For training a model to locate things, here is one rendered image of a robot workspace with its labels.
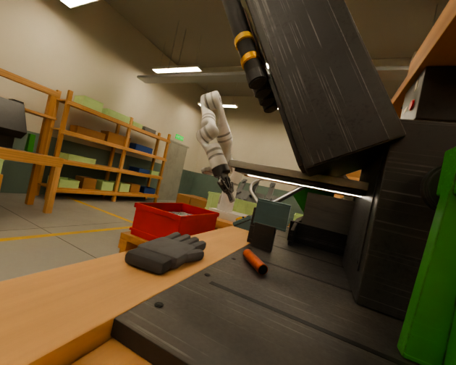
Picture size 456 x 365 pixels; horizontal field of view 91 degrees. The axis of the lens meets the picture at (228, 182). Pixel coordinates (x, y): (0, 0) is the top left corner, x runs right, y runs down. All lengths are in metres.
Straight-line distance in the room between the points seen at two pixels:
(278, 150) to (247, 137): 1.37
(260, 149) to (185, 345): 8.34
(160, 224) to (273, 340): 0.61
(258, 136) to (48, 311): 8.53
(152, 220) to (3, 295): 0.58
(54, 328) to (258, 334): 0.20
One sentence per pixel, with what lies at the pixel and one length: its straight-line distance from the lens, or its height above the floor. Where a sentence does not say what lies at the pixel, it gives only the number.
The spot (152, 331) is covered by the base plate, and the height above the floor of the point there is 0.90.
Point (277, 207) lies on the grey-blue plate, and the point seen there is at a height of 1.03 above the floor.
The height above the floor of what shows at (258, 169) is 1.12.
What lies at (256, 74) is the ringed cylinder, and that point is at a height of 1.30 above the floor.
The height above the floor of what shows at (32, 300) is 0.90.
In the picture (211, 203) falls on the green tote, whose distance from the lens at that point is 1.95.
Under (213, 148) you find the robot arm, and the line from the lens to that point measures 0.96.
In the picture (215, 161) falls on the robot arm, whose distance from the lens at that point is 0.94.
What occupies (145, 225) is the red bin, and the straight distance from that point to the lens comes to 0.88.
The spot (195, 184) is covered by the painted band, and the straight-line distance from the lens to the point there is 9.56.
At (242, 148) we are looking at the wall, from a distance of 8.79.
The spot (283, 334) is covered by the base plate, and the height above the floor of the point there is 0.90.
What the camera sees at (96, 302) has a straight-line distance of 0.32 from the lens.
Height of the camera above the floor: 1.06
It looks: level
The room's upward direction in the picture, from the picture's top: 12 degrees clockwise
